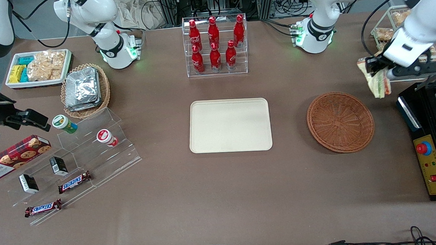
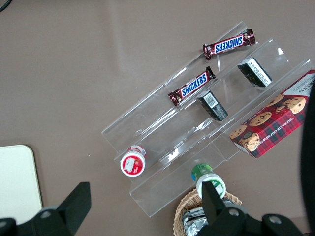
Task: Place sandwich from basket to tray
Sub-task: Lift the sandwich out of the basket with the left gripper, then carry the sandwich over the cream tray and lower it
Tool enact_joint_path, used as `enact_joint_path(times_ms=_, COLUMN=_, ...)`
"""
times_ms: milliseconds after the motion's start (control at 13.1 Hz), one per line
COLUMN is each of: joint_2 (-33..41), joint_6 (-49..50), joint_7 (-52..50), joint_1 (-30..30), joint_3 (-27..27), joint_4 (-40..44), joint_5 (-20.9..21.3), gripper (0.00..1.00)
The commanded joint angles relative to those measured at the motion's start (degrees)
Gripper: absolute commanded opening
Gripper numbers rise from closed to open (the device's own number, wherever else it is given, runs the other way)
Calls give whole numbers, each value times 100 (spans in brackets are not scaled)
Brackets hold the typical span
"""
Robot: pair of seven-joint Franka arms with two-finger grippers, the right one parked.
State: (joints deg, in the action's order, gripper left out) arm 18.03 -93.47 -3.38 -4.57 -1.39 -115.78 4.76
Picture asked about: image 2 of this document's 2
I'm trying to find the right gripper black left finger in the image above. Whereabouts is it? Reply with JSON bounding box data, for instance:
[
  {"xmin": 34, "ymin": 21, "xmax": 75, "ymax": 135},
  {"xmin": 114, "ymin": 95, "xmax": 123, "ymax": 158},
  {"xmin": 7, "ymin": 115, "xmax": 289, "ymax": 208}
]
[{"xmin": 0, "ymin": 181, "xmax": 92, "ymax": 236}]

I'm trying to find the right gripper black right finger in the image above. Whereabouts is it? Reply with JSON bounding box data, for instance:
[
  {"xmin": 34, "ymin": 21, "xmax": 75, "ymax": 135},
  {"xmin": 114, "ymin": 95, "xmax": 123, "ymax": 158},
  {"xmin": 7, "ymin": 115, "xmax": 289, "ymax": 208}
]
[{"xmin": 196, "ymin": 181, "xmax": 305, "ymax": 236}]

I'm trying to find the wicker basket with foil packs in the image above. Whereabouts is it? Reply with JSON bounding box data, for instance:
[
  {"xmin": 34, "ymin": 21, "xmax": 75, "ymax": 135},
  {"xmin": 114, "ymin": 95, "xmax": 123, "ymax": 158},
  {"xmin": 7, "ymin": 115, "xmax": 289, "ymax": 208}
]
[{"xmin": 173, "ymin": 188, "xmax": 243, "ymax": 236}]

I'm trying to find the cream plastic tray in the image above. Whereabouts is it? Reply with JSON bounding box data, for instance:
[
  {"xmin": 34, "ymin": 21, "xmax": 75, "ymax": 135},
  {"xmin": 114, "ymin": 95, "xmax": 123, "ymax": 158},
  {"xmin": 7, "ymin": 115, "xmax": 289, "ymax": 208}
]
[{"xmin": 0, "ymin": 144, "xmax": 44, "ymax": 226}]

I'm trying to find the silver foil wrapped pack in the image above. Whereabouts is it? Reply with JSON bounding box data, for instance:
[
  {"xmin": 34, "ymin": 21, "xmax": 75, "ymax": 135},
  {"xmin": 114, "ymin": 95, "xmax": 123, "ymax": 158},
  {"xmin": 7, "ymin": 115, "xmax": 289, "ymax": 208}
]
[{"xmin": 181, "ymin": 199, "xmax": 242, "ymax": 236}]

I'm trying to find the green yogurt cup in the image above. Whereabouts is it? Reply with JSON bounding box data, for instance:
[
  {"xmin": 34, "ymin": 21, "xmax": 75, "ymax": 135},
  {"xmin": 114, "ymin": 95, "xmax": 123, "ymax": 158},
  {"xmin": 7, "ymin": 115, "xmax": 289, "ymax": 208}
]
[{"xmin": 191, "ymin": 163, "xmax": 226, "ymax": 199}]

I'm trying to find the red strawberry yogurt cup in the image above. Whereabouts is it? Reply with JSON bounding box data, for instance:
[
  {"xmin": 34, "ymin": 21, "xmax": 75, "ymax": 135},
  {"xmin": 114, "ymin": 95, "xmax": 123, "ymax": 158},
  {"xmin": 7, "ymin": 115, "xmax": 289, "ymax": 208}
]
[{"xmin": 120, "ymin": 145, "xmax": 148, "ymax": 177}]

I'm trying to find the red tartan cookie box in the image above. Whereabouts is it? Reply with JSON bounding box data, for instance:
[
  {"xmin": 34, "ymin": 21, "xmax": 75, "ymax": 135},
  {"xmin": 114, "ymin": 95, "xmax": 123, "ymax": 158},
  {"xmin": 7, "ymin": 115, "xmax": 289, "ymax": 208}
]
[{"xmin": 228, "ymin": 69, "xmax": 315, "ymax": 160}]

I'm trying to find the small black carton box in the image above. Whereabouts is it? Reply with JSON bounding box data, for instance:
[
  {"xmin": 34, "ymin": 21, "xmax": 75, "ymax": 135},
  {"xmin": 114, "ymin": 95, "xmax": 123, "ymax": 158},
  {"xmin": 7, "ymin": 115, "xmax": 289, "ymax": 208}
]
[
  {"xmin": 237, "ymin": 57, "xmax": 273, "ymax": 88},
  {"xmin": 196, "ymin": 90, "xmax": 229, "ymax": 122}
]

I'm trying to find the clear acrylic stepped stand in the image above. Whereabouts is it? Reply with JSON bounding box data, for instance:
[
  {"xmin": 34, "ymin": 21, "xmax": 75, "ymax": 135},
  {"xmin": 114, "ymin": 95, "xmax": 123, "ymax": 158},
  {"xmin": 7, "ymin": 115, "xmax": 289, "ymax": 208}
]
[{"xmin": 101, "ymin": 21, "xmax": 315, "ymax": 218}]

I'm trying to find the Snickers chocolate bar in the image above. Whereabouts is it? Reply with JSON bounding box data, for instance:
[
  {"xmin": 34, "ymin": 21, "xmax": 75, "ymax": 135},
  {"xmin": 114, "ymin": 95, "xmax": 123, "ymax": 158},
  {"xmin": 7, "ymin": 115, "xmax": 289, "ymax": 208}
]
[
  {"xmin": 202, "ymin": 29, "xmax": 256, "ymax": 61},
  {"xmin": 168, "ymin": 66, "xmax": 217, "ymax": 107}
]

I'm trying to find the black blurry wrist cable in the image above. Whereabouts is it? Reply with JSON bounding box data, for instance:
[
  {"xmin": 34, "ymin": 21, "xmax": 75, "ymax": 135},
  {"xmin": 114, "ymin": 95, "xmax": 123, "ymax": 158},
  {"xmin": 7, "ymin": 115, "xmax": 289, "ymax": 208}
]
[{"xmin": 297, "ymin": 81, "xmax": 315, "ymax": 233}]

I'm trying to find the black table cable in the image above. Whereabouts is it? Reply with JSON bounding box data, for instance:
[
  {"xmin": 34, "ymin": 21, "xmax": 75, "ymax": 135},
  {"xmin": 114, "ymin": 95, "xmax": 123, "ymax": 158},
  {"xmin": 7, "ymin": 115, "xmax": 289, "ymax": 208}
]
[{"xmin": 0, "ymin": 0, "xmax": 12, "ymax": 13}]

